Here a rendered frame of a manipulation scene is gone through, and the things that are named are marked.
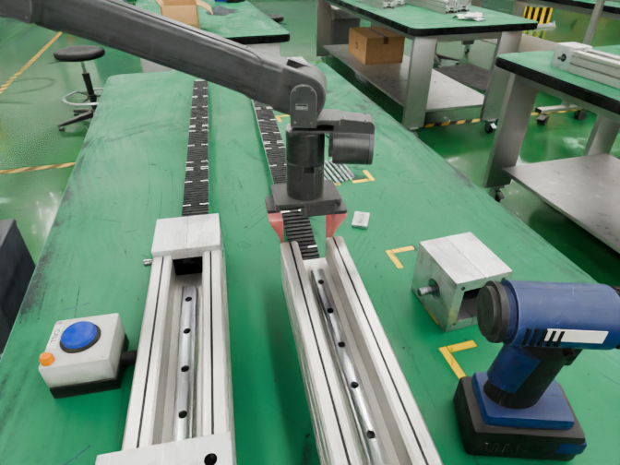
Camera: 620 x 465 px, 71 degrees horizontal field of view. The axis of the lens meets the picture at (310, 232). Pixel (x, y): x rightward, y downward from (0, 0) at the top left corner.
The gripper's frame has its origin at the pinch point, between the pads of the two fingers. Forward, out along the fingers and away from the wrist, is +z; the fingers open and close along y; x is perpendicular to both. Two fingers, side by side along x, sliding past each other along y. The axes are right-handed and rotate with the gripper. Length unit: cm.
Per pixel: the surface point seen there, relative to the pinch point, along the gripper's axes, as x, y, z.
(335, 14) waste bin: 473, 125, 34
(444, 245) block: -11.1, 19.0, -4.0
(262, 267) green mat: 1.0, -7.5, 5.7
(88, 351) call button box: -18.5, -30.5, -0.3
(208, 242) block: -3.2, -15.5, -3.8
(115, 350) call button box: -17.4, -27.8, 1.3
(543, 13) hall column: 625, 510, 62
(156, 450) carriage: -36.7, -19.6, -6.8
